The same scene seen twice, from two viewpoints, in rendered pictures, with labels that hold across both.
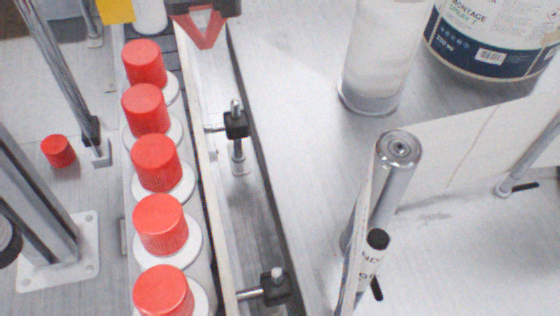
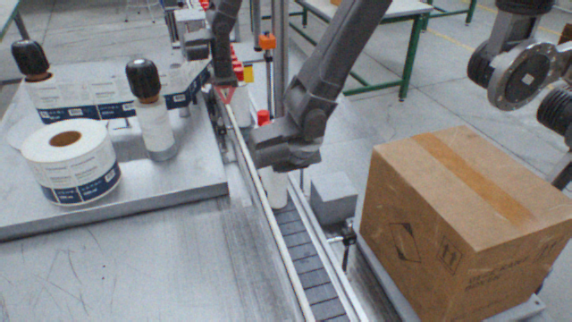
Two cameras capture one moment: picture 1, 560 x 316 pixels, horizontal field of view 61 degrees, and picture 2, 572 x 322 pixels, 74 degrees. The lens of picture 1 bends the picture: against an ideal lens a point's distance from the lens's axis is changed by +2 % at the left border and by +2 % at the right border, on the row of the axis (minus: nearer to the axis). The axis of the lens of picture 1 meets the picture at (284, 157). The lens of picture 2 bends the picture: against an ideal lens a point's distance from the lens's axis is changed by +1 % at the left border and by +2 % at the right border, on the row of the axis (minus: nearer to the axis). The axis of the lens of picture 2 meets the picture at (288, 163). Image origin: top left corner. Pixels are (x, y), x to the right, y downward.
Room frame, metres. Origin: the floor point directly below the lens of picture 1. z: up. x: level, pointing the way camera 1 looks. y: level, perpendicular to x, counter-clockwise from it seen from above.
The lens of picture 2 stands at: (1.42, 0.28, 1.58)
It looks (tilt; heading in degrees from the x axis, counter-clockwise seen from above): 38 degrees down; 180
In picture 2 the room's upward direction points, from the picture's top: straight up
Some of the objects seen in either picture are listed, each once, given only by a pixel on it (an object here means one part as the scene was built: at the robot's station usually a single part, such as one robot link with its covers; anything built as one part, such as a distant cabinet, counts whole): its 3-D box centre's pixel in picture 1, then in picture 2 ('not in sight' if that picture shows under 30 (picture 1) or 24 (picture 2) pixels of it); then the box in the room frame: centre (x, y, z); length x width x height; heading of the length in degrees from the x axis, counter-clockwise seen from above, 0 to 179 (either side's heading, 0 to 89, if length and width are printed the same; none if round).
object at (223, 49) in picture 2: not in sight; (218, 46); (0.38, 0.09, 1.19); 0.07 x 0.06 x 0.07; 112
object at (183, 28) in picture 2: not in sight; (197, 47); (-0.08, -0.08, 1.01); 0.14 x 0.13 x 0.26; 18
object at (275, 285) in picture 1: (259, 295); (216, 103); (0.16, 0.01, 0.89); 0.06 x 0.03 x 0.12; 108
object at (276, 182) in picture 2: not in sight; (276, 173); (0.69, 0.25, 0.98); 0.05 x 0.05 x 0.20
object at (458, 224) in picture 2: not in sight; (450, 224); (0.86, 0.63, 0.99); 0.30 x 0.24 x 0.27; 21
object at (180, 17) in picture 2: not in sight; (190, 14); (-0.07, -0.09, 1.14); 0.14 x 0.11 x 0.01; 18
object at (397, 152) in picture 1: (376, 203); (180, 90); (0.23, -0.09, 0.97); 0.05 x 0.05 x 0.19
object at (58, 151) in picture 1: (58, 150); not in sight; (0.35, 0.30, 0.85); 0.03 x 0.03 x 0.03
